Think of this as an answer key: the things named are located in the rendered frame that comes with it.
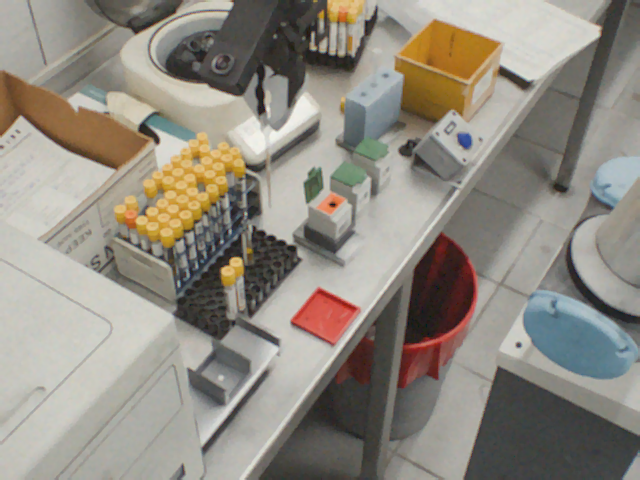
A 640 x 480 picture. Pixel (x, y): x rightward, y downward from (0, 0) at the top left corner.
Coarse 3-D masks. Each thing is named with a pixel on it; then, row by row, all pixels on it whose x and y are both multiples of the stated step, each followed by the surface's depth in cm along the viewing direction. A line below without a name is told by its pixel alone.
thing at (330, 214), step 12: (324, 192) 114; (312, 204) 112; (324, 204) 112; (336, 204) 112; (348, 204) 113; (312, 216) 113; (324, 216) 112; (336, 216) 112; (348, 216) 114; (324, 228) 113; (336, 228) 112
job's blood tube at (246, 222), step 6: (246, 222) 107; (246, 228) 106; (246, 234) 107; (246, 240) 108; (252, 240) 109; (246, 246) 109; (252, 246) 109; (246, 252) 110; (252, 252) 110; (246, 258) 111; (252, 258) 111; (246, 264) 112; (252, 264) 112
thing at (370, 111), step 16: (368, 80) 127; (384, 80) 127; (400, 80) 128; (352, 96) 125; (368, 96) 125; (384, 96) 126; (400, 96) 131; (352, 112) 126; (368, 112) 124; (384, 112) 129; (352, 128) 128; (368, 128) 127; (384, 128) 132; (400, 128) 134; (352, 144) 130
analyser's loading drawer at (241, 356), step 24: (240, 312) 102; (240, 336) 102; (264, 336) 101; (216, 360) 99; (240, 360) 97; (264, 360) 100; (192, 384) 97; (216, 384) 94; (240, 384) 96; (192, 408) 95; (216, 408) 95
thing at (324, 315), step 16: (320, 288) 111; (304, 304) 109; (320, 304) 110; (336, 304) 110; (352, 304) 110; (304, 320) 108; (320, 320) 108; (336, 320) 108; (352, 320) 108; (320, 336) 106; (336, 336) 106
